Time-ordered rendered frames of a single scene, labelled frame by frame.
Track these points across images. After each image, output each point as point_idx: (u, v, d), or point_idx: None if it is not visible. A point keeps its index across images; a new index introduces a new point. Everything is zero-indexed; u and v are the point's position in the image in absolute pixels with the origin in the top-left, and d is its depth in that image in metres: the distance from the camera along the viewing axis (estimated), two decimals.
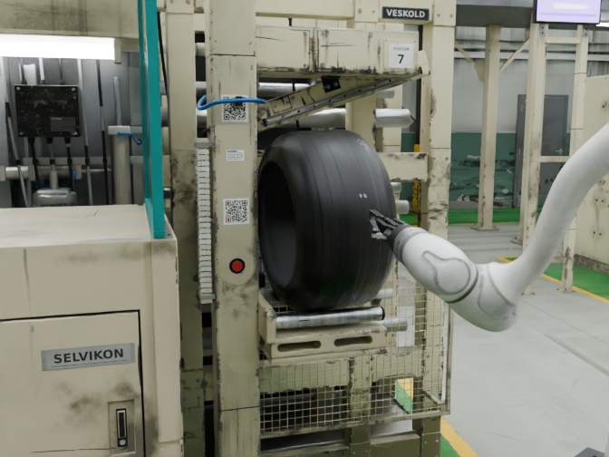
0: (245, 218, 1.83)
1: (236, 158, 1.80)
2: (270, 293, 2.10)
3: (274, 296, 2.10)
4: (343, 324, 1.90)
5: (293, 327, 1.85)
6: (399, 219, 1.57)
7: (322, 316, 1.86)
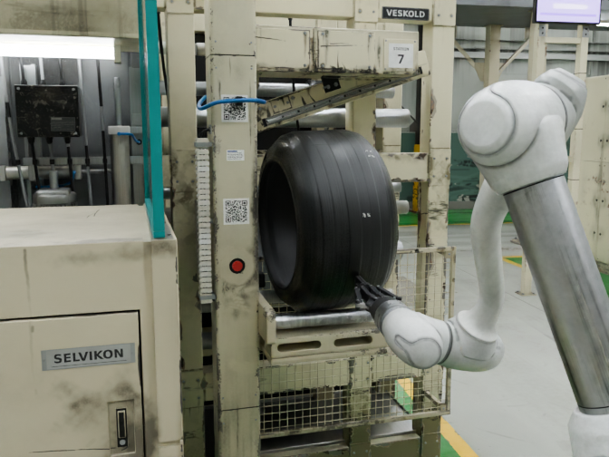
0: (245, 218, 1.83)
1: (236, 158, 1.80)
2: None
3: None
4: (344, 311, 1.88)
5: (294, 315, 1.84)
6: (381, 286, 1.70)
7: None
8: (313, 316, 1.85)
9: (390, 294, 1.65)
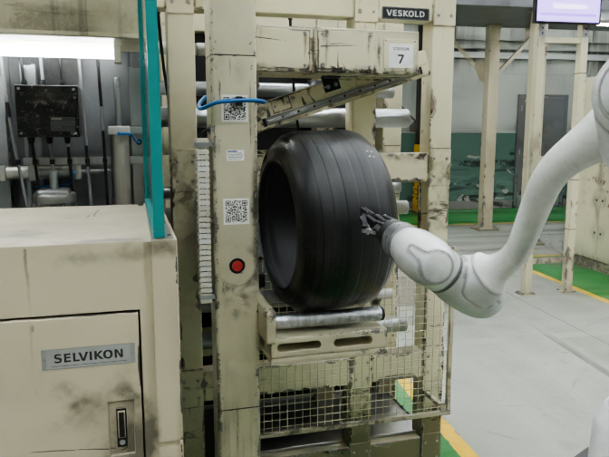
0: (245, 218, 1.83)
1: (236, 158, 1.80)
2: None
3: None
4: (344, 311, 1.88)
5: (294, 315, 1.84)
6: (389, 216, 1.63)
7: None
8: (313, 316, 1.85)
9: None
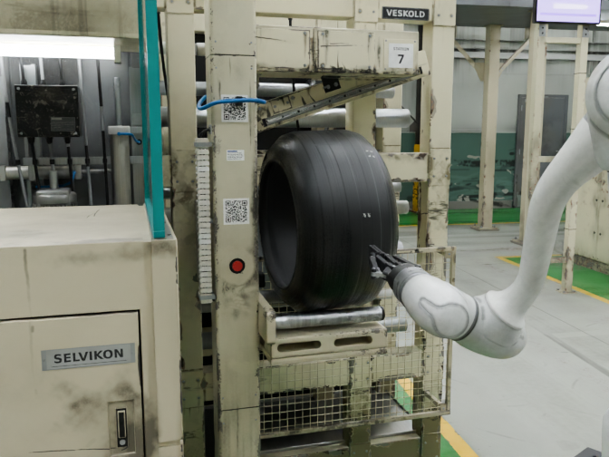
0: (245, 218, 1.83)
1: (236, 158, 1.80)
2: None
3: None
4: (344, 311, 1.88)
5: (294, 315, 1.84)
6: (399, 256, 1.58)
7: None
8: (313, 316, 1.85)
9: (408, 263, 1.53)
